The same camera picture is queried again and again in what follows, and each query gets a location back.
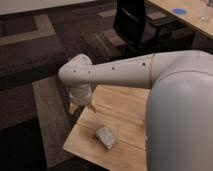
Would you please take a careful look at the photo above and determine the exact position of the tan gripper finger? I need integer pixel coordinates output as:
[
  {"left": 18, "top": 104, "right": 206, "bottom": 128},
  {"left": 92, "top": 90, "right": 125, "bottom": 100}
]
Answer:
[
  {"left": 87, "top": 103, "right": 97, "bottom": 113},
  {"left": 69, "top": 102, "right": 78, "bottom": 115}
]

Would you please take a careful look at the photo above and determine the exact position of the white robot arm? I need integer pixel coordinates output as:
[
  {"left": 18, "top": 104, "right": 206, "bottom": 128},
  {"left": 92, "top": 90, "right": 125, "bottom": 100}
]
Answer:
[{"left": 58, "top": 50, "right": 213, "bottom": 171}]

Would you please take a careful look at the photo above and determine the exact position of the black office chair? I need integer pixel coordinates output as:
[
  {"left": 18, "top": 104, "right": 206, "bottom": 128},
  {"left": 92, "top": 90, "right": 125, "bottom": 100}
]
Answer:
[{"left": 113, "top": 0, "right": 183, "bottom": 53}]

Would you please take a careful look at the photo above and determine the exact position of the blue round disc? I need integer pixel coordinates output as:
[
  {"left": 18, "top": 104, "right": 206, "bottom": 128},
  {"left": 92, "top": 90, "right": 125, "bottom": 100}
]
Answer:
[{"left": 172, "top": 8, "right": 187, "bottom": 15}]

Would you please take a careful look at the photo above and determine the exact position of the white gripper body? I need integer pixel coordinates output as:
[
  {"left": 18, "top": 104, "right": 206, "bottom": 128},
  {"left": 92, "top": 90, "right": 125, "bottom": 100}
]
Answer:
[{"left": 69, "top": 84, "right": 92, "bottom": 106}]

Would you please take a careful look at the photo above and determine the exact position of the clear glass object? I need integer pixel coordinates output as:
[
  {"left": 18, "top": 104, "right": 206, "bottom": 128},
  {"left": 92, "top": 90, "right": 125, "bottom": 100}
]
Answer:
[{"left": 200, "top": 6, "right": 213, "bottom": 22}]

